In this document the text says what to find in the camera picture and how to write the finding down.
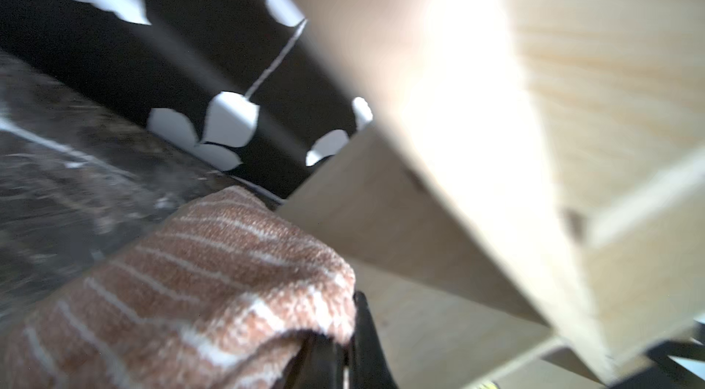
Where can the light wooden bookshelf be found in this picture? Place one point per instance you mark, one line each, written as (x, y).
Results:
(526, 209)

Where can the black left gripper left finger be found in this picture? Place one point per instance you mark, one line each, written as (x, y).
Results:
(319, 365)

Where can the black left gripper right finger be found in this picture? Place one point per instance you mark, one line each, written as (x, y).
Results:
(367, 363)

